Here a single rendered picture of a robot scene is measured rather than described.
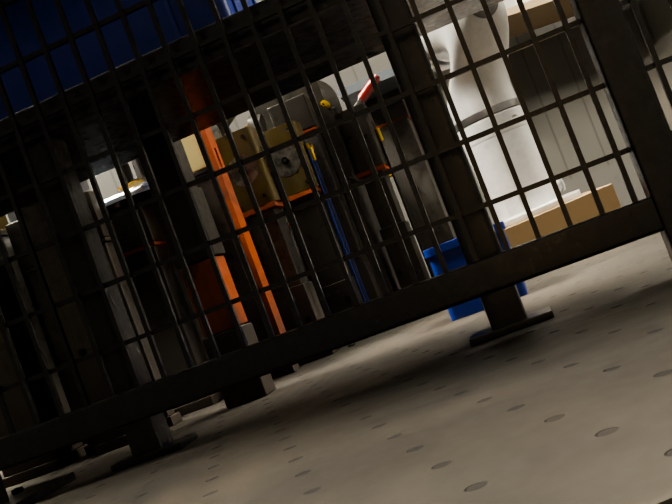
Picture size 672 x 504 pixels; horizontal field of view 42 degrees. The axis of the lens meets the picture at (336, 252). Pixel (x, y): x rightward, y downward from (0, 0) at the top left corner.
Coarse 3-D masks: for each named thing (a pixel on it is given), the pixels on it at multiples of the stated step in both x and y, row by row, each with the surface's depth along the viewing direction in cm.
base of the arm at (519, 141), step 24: (480, 120) 151; (504, 120) 150; (480, 144) 152; (528, 144) 151; (480, 168) 153; (504, 168) 151; (528, 168) 150; (504, 192) 151; (528, 192) 150; (552, 192) 152; (576, 192) 150; (504, 216) 153
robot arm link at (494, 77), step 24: (480, 24) 146; (504, 24) 148; (456, 48) 147; (480, 48) 148; (504, 48) 151; (480, 72) 150; (504, 72) 152; (456, 96) 152; (480, 96) 150; (504, 96) 151
